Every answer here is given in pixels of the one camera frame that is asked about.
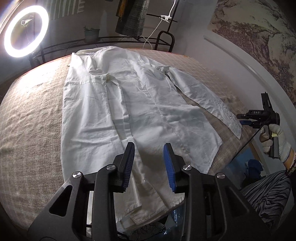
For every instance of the grey striped clothing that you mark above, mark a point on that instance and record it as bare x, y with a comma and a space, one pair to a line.
269, 196

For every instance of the phone holder clip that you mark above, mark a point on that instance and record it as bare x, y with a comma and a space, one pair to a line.
26, 21

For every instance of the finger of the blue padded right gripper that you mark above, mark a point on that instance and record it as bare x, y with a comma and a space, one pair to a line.
174, 169

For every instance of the white long sleeve shirt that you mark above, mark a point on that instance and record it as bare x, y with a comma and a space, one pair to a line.
113, 96

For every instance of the dark plaid hanging coat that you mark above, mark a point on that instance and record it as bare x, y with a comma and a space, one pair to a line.
131, 17

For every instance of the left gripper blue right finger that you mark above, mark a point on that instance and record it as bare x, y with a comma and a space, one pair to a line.
246, 122

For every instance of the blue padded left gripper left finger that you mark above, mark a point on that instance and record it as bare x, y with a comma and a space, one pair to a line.
124, 163

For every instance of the small green potted plant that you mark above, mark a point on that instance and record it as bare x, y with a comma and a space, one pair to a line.
91, 35

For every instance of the white clip desk lamp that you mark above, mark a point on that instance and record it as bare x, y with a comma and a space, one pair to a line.
167, 18

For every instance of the black metal clothes rack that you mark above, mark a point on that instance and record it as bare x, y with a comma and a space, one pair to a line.
164, 38

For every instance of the landscape painting wall scroll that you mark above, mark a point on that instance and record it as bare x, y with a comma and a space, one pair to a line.
261, 29

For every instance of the white ring light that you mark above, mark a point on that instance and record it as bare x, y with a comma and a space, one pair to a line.
20, 41

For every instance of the striped white green cloth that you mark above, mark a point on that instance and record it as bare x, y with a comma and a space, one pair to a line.
61, 8

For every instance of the white gloved right hand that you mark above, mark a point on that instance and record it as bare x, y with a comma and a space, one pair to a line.
274, 136

